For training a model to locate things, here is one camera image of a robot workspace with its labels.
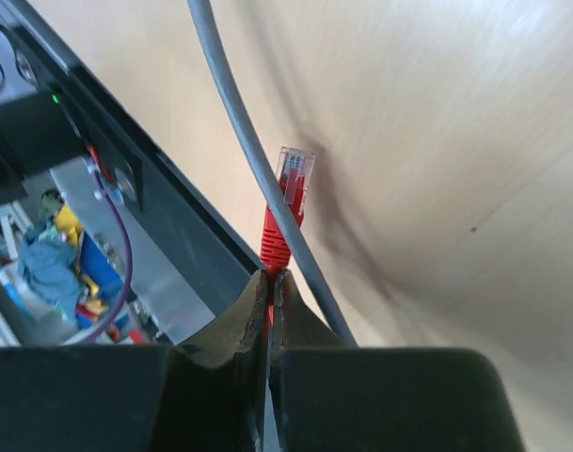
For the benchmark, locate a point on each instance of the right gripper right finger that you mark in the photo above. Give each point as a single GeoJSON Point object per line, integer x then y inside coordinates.
{"type": "Point", "coordinates": [329, 396]}

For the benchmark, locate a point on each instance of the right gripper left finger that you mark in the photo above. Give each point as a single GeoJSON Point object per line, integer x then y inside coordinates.
{"type": "Point", "coordinates": [205, 394]}

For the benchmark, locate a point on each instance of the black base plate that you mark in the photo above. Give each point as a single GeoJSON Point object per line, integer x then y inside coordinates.
{"type": "Point", "coordinates": [189, 264]}

